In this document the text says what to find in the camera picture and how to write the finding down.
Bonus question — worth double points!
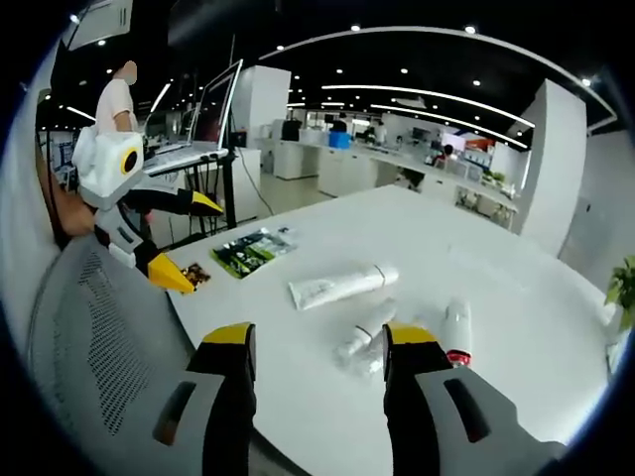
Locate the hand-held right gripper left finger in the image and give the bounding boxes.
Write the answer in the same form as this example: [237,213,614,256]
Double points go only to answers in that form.
[116,321,258,476]

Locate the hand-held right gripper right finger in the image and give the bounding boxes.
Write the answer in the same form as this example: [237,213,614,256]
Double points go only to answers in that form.
[382,320,570,476]

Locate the clear skincare bottle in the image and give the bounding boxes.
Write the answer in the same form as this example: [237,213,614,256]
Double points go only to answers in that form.
[332,331,393,381]

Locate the white skincare bottle red band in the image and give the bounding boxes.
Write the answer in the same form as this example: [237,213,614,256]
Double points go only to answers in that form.
[443,296,473,369]

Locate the small white skincare tube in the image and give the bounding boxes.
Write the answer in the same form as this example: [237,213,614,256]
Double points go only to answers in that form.
[338,297,398,362]

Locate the large white skincare tube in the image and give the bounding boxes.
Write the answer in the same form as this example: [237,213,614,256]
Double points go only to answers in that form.
[288,264,401,312]

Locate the small dark gold packet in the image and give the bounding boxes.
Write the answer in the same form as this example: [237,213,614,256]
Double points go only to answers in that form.
[178,264,212,290]

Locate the black laptop stand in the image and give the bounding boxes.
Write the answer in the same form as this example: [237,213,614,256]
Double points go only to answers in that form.
[183,128,249,230]

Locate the open laptop on stand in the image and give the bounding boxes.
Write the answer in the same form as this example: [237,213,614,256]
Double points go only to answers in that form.
[142,58,245,178]

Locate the green black sachet packets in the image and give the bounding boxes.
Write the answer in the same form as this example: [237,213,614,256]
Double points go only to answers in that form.
[209,226,300,281]

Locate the grey mesh office chair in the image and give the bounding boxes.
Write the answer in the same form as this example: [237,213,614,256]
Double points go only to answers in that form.
[24,236,209,476]

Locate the white table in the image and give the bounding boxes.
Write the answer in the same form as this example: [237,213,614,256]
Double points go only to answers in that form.
[166,183,619,476]

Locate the long white counter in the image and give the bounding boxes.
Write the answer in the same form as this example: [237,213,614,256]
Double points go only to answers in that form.
[260,136,520,219]

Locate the green potted plant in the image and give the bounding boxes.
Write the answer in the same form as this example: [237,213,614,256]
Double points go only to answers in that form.
[602,255,635,331]

